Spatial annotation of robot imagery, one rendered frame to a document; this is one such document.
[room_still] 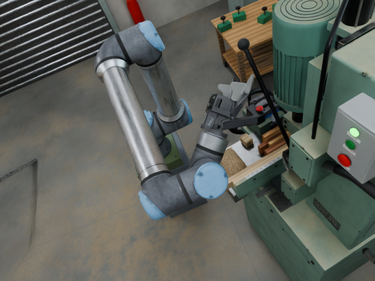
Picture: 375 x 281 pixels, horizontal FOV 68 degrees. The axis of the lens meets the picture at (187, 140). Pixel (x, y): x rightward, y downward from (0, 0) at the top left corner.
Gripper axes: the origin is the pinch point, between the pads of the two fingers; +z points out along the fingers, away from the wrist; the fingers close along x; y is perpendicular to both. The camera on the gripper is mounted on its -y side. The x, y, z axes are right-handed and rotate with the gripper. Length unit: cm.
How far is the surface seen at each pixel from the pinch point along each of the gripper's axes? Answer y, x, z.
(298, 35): -2.1, -19.1, 9.5
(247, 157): -23.3, 25.6, -24.9
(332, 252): -53, -3, -44
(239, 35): -35, 147, 61
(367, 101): -9.9, -38.5, -4.0
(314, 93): -14.2, -15.7, -0.5
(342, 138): -11.3, -34.7, -11.3
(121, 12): 76, 295, 76
